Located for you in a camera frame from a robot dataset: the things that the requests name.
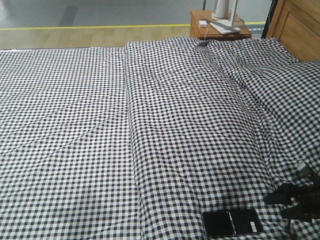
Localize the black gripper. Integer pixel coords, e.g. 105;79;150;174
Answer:
264;168;320;222

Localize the black smartphone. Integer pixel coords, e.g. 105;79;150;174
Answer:
202;208;264;237

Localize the white desk lamp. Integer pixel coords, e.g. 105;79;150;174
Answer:
209;0;241;35

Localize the checkered bed sheet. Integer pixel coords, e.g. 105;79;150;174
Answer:
0;47;140;240

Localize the checkered duvet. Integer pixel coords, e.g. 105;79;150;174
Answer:
124;37;320;240

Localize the wooden headboard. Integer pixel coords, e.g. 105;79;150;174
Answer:
266;0;320;62

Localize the wooden nightstand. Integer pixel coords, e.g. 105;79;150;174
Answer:
189;10;252;41

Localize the white power adapter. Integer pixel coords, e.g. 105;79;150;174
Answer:
198;20;208;28

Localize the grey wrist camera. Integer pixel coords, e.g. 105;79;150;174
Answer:
296;161;310;176

